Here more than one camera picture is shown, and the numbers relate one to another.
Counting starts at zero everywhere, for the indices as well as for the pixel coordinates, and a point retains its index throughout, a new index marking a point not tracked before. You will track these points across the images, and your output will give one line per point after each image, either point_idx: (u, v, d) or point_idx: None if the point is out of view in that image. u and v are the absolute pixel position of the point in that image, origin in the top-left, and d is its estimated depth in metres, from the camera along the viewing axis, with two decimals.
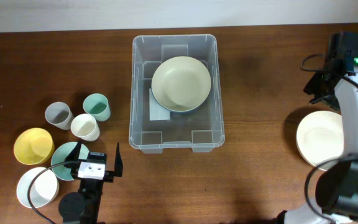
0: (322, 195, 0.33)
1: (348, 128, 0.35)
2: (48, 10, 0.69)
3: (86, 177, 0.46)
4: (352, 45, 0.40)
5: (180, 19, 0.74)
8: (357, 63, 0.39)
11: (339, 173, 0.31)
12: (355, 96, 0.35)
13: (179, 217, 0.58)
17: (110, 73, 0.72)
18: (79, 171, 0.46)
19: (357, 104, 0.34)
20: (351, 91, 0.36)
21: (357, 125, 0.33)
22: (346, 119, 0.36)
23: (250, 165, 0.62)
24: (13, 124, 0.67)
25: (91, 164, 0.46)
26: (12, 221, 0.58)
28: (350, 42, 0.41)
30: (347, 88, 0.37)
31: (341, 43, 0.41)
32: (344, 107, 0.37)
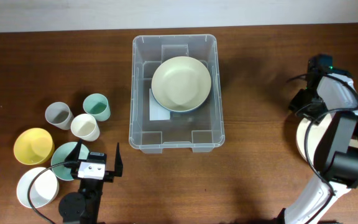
0: (321, 158, 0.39)
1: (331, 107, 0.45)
2: (48, 10, 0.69)
3: (86, 177, 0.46)
4: (327, 59, 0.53)
5: (179, 19, 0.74)
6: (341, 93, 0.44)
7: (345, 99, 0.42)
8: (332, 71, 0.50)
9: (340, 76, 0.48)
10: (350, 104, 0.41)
11: (330, 132, 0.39)
12: (335, 84, 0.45)
13: (179, 217, 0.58)
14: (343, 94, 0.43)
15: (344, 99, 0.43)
17: (110, 73, 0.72)
18: (79, 172, 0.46)
19: (337, 88, 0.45)
20: (330, 83, 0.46)
21: (340, 99, 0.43)
22: (329, 102, 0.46)
23: (250, 166, 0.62)
24: (13, 124, 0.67)
25: (91, 164, 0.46)
26: (13, 220, 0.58)
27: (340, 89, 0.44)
28: (325, 57, 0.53)
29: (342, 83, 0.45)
30: (327, 82, 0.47)
31: (317, 60, 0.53)
32: (326, 94, 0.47)
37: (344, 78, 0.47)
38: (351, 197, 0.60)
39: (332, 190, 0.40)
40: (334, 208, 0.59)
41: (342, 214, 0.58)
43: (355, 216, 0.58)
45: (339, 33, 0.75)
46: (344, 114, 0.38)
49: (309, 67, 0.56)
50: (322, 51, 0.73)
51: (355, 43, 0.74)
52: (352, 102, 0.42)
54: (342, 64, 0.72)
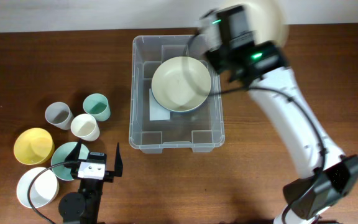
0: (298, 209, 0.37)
1: (291, 141, 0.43)
2: (48, 10, 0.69)
3: (86, 177, 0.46)
4: (239, 22, 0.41)
5: (179, 19, 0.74)
6: (298, 132, 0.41)
7: (306, 144, 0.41)
8: (258, 56, 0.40)
9: (279, 79, 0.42)
10: (312, 149, 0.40)
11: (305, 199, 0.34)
12: (281, 106, 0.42)
13: (179, 217, 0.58)
14: (299, 131, 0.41)
15: (302, 140, 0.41)
17: (110, 73, 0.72)
18: (79, 172, 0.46)
19: (288, 117, 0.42)
20: (271, 98, 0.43)
21: (299, 140, 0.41)
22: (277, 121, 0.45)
23: (250, 166, 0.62)
24: (13, 124, 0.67)
25: (91, 164, 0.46)
26: (12, 221, 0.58)
27: (294, 124, 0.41)
28: (238, 20, 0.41)
29: (289, 101, 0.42)
30: (266, 96, 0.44)
31: (230, 20, 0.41)
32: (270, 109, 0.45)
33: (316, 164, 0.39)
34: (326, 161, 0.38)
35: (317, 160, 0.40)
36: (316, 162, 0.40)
37: (286, 84, 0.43)
38: (351, 197, 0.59)
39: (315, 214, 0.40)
40: (334, 208, 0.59)
41: (342, 214, 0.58)
43: (355, 217, 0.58)
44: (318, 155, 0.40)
45: (339, 33, 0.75)
46: (317, 185, 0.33)
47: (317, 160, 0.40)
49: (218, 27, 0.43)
50: (322, 51, 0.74)
51: (355, 43, 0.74)
52: (312, 144, 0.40)
54: (342, 65, 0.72)
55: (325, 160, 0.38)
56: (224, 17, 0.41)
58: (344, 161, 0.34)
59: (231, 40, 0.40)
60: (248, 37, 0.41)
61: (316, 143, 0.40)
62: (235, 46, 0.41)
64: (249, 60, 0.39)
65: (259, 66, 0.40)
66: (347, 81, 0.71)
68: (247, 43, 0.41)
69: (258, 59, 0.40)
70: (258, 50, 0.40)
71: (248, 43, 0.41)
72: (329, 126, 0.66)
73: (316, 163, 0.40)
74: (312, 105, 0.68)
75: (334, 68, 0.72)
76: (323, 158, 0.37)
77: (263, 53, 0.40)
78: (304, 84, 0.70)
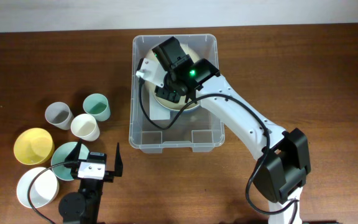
0: (268, 191, 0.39)
1: (242, 135, 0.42)
2: (48, 10, 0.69)
3: (86, 177, 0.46)
4: (171, 50, 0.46)
5: (179, 19, 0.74)
6: (240, 124, 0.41)
7: (249, 129, 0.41)
8: (194, 73, 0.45)
9: (216, 83, 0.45)
10: (256, 133, 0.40)
11: (265, 177, 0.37)
12: (220, 105, 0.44)
13: (179, 217, 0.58)
14: (241, 122, 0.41)
15: (245, 128, 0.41)
17: (110, 73, 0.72)
18: (79, 172, 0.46)
19: (229, 112, 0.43)
20: (213, 102, 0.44)
21: (242, 128, 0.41)
22: (225, 121, 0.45)
23: (250, 167, 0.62)
24: (13, 124, 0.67)
25: (91, 164, 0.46)
26: (13, 221, 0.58)
27: (235, 117, 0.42)
28: (169, 48, 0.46)
29: (227, 98, 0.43)
30: (208, 102, 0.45)
31: (166, 51, 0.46)
32: (216, 112, 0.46)
33: (260, 144, 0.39)
34: (272, 140, 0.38)
35: (263, 141, 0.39)
36: (261, 142, 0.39)
37: (222, 86, 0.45)
38: (351, 197, 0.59)
39: (294, 199, 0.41)
40: (334, 208, 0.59)
41: (342, 214, 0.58)
43: (355, 217, 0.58)
44: (263, 136, 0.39)
45: (339, 33, 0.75)
46: (265, 159, 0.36)
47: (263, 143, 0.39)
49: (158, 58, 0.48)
50: (323, 51, 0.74)
51: (355, 43, 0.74)
52: (255, 129, 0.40)
54: (341, 65, 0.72)
55: (271, 141, 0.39)
56: (159, 48, 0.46)
58: (287, 137, 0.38)
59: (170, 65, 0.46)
60: (184, 60, 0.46)
61: (257, 127, 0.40)
62: (174, 70, 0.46)
64: (188, 78, 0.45)
65: (198, 81, 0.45)
66: (347, 81, 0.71)
68: (184, 64, 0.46)
69: (195, 76, 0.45)
70: (192, 68, 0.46)
71: (184, 64, 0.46)
72: (329, 126, 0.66)
73: (261, 144, 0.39)
74: (312, 105, 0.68)
75: (335, 68, 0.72)
76: (266, 139, 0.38)
77: (197, 70, 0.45)
78: (303, 84, 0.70)
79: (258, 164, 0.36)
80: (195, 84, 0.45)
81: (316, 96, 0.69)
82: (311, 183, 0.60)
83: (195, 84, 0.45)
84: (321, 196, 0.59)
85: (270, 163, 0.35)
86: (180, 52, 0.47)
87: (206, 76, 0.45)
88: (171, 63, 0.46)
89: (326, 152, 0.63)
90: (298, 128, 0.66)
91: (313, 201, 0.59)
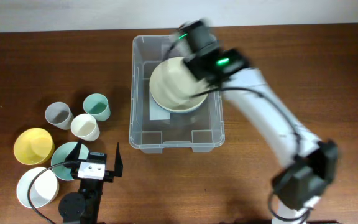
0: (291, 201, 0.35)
1: (271, 136, 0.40)
2: (48, 10, 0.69)
3: (86, 177, 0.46)
4: (201, 35, 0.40)
5: (179, 19, 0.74)
6: (271, 126, 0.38)
7: (280, 132, 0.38)
8: (224, 61, 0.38)
9: (247, 78, 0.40)
10: (288, 138, 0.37)
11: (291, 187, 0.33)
12: (248, 101, 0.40)
13: (179, 217, 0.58)
14: (271, 123, 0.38)
15: (275, 129, 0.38)
17: (110, 73, 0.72)
18: (79, 172, 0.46)
19: (257, 110, 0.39)
20: (241, 96, 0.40)
21: (271, 130, 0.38)
22: (252, 116, 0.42)
23: (250, 166, 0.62)
24: (13, 124, 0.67)
25: (91, 164, 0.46)
26: (13, 221, 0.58)
27: (263, 114, 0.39)
28: (199, 31, 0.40)
29: (258, 96, 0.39)
30: (234, 94, 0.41)
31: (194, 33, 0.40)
32: (242, 104, 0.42)
33: (293, 151, 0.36)
34: (304, 147, 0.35)
35: (295, 147, 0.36)
36: (293, 149, 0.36)
37: (254, 81, 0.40)
38: (350, 196, 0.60)
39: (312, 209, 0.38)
40: (334, 208, 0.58)
41: (342, 214, 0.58)
43: (355, 217, 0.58)
44: (296, 143, 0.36)
45: (339, 33, 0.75)
46: (293, 168, 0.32)
47: (294, 149, 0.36)
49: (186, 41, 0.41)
50: (322, 51, 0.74)
51: (355, 43, 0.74)
52: (288, 133, 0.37)
54: (341, 64, 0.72)
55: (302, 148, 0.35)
56: (189, 30, 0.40)
58: (321, 146, 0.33)
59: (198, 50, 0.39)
60: (213, 46, 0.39)
61: (290, 131, 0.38)
62: (201, 55, 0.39)
64: (217, 66, 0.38)
65: (229, 72, 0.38)
66: (347, 81, 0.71)
68: (213, 51, 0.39)
69: (225, 65, 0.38)
70: (224, 56, 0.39)
71: (214, 51, 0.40)
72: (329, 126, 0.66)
73: (293, 151, 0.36)
74: (312, 106, 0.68)
75: (335, 67, 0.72)
76: (299, 145, 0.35)
77: (229, 59, 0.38)
78: (302, 84, 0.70)
79: (286, 173, 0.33)
80: (225, 73, 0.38)
81: (316, 96, 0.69)
82: None
83: (224, 75, 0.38)
84: None
85: (299, 172, 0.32)
86: (210, 38, 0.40)
87: (237, 66, 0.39)
88: (198, 48, 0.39)
89: None
90: None
91: None
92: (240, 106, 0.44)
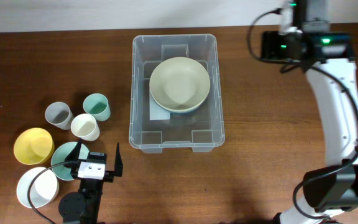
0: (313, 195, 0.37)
1: (329, 129, 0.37)
2: (48, 10, 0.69)
3: (86, 177, 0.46)
4: (316, 7, 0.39)
5: (179, 19, 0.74)
6: (340, 122, 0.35)
7: (344, 133, 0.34)
8: (327, 42, 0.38)
9: (341, 66, 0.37)
10: (350, 142, 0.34)
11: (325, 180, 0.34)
12: (332, 91, 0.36)
13: (179, 217, 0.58)
14: (341, 120, 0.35)
15: (341, 127, 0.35)
17: (110, 73, 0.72)
18: (79, 172, 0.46)
19: (334, 101, 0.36)
20: (326, 83, 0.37)
21: (337, 126, 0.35)
22: (320, 102, 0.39)
23: (250, 166, 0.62)
24: (13, 124, 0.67)
25: (91, 164, 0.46)
26: (13, 221, 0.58)
27: (338, 106, 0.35)
28: (315, 7, 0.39)
29: (343, 90, 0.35)
30: (322, 78, 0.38)
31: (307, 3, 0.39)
32: (317, 88, 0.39)
33: (345, 156, 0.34)
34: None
35: (349, 154, 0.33)
36: (348, 155, 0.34)
37: (347, 75, 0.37)
38: None
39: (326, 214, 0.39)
40: None
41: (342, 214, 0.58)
43: (355, 216, 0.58)
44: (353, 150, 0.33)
45: None
46: (343, 168, 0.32)
47: (349, 156, 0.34)
49: (293, 12, 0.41)
50: None
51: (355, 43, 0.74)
52: (352, 136, 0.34)
54: None
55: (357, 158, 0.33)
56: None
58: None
59: (302, 22, 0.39)
60: (321, 24, 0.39)
61: (355, 139, 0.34)
62: (304, 30, 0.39)
64: (317, 45, 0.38)
65: (325, 52, 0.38)
66: None
68: (319, 30, 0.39)
69: (325, 44, 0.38)
70: (326, 36, 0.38)
71: (317, 28, 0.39)
72: None
73: (346, 156, 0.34)
74: (312, 106, 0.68)
75: None
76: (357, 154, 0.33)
77: (332, 40, 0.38)
78: (303, 84, 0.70)
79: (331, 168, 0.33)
80: (320, 53, 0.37)
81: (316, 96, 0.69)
82: None
83: (320, 54, 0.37)
84: None
85: (347, 175, 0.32)
86: (320, 14, 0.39)
87: (337, 50, 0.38)
88: (304, 22, 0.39)
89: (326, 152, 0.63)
90: (298, 128, 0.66)
91: None
92: (314, 88, 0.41)
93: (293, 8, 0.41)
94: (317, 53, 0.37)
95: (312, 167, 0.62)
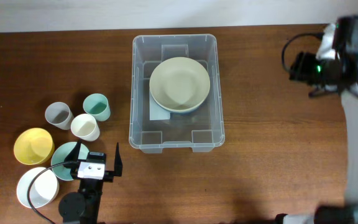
0: None
1: (355, 160, 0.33)
2: (48, 10, 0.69)
3: (86, 177, 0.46)
4: None
5: (179, 19, 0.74)
6: None
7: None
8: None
9: None
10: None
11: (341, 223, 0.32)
12: None
13: (179, 217, 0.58)
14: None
15: None
17: (110, 73, 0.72)
18: (79, 172, 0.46)
19: None
20: None
21: None
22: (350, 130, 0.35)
23: (250, 166, 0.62)
24: (14, 124, 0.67)
25: (91, 164, 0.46)
26: (13, 221, 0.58)
27: None
28: None
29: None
30: (356, 103, 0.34)
31: (353, 26, 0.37)
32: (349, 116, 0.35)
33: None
34: None
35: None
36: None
37: None
38: None
39: None
40: None
41: None
43: None
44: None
45: None
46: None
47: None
49: (338, 33, 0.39)
50: None
51: None
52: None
54: None
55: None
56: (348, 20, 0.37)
58: None
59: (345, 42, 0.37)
60: None
61: None
62: (345, 50, 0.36)
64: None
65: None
66: None
68: None
69: None
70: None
71: None
72: (330, 126, 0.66)
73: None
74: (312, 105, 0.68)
75: None
76: None
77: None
78: None
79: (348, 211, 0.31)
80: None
81: None
82: (310, 183, 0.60)
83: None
84: None
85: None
86: None
87: None
88: (347, 42, 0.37)
89: (326, 152, 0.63)
90: (298, 128, 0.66)
91: None
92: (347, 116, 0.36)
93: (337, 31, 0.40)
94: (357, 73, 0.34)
95: (311, 167, 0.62)
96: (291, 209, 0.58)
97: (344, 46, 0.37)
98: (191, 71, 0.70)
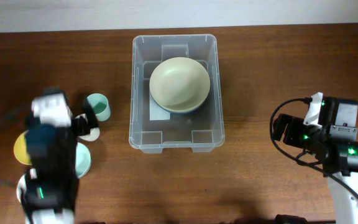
0: None
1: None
2: (48, 10, 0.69)
3: (44, 117, 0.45)
4: (344, 114, 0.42)
5: (179, 19, 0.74)
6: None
7: None
8: (352, 153, 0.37)
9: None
10: None
11: None
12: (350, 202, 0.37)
13: (179, 217, 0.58)
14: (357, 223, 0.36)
15: None
17: (110, 73, 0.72)
18: (36, 112, 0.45)
19: (352, 210, 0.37)
20: (346, 196, 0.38)
21: None
22: (337, 203, 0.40)
23: (250, 167, 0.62)
24: (14, 124, 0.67)
25: (45, 99, 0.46)
26: (13, 221, 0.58)
27: (355, 214, 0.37)
28: (342, 113, 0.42)
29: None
30: (340, 188, 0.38)
31: (337, 109, 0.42)
32: (335, 195, 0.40)
33: None
34: None
35: None
36: None
37: None
38: None
39: None
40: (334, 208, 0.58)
41: None
43: None
44: None
45: (339, 33, 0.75)
46: None
47: None
49: (322, 111, 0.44)
50: (323, 51, 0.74)
51: (355, 43, 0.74)
52: None
54: (341, 65, 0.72)
55: None
56: (332, 103, 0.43)
58: None
59: (330, 124, 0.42)
60: (347, 131, 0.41)
61: None
62: (330, 132, 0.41)
64: (342, 147, 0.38)
65: (349, 160, 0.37)
66: (347, 81, 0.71)
68: (342, 136, 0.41)
69: (350, 155, 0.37)
70: (353, 145, 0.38)
71: (344, 135, 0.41)
72: None
73: None
74: None
75: (335, 68, 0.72)
76: None
77: (357, 150, 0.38)
78: (304, 84, 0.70)
79: None
80: (342, 159, 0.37)
81: None
82: (311, 183, 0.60)
83: (341, 158, 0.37)
84: (321, 196, 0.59)
85: None
86: (351, 122, 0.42)
87: None
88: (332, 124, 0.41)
89: None
90: None
91: (314, 201, 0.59)
92: (331, 190, 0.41)
93: (322, 107, 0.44)
94: (339, 158, 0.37)
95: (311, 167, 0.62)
96: (291, 209, 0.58)
97: (329, 127, 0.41)
98: (190, 71, 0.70)
